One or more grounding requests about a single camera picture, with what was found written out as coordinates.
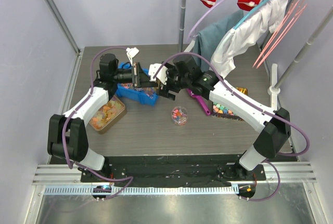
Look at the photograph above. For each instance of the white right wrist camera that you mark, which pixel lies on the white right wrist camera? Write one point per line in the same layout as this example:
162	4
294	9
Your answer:
158	73

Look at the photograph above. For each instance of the pink hangers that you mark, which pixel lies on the pink hangers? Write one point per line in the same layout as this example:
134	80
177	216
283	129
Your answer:
295	10

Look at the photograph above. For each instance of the grey clothes rack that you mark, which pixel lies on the grey clothes rack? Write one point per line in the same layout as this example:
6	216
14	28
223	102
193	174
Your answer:
274	89

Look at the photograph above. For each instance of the white cable duct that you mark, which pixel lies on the white cable duct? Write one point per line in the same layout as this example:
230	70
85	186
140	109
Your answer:
106	190

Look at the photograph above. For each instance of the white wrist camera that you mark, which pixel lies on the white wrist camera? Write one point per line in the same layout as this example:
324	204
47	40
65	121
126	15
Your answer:
131	53
158	73

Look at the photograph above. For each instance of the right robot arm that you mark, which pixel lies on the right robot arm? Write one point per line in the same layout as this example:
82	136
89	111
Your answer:
271	125

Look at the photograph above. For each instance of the purple hanger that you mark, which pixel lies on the purple hanger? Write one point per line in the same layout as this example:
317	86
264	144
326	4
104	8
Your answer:
208	8

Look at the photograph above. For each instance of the white shirt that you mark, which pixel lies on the white shirt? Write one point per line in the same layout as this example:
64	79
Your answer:
227	44

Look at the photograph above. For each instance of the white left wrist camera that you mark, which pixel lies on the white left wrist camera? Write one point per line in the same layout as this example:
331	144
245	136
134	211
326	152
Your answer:
131	53

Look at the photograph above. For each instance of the purple plastic scoop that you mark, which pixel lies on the purple plastic scoop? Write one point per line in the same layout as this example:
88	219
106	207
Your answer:
200	101

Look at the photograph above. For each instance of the blue hanger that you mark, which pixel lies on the blue hanger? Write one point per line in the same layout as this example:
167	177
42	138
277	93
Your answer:
252	11

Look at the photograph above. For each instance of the blue plastic bin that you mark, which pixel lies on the blue plastic bin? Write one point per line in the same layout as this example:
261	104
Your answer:
145	95

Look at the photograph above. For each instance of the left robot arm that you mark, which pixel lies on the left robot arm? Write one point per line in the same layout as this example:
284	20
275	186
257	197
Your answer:
67	137

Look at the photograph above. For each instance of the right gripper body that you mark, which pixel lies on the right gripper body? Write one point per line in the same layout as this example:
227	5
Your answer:
174	82

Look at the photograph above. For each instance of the teal cloth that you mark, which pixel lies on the teal cloth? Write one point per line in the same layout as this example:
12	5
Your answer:
208	39

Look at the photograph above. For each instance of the brown tin of candies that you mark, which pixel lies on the brown tin of candies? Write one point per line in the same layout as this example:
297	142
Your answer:
108	115

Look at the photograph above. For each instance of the clear plastic jar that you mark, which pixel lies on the clear plastic jar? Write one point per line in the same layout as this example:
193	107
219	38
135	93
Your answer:
180	116

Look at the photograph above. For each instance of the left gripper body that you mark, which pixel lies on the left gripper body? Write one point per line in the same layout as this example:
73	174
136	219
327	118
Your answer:
126	76

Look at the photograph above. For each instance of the candies in jar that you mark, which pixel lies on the candies in jar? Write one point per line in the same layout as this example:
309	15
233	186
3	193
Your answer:
180	115

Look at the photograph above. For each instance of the pile of lollipop candies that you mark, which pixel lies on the pile of lollipop candies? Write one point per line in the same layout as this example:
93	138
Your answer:
148	91

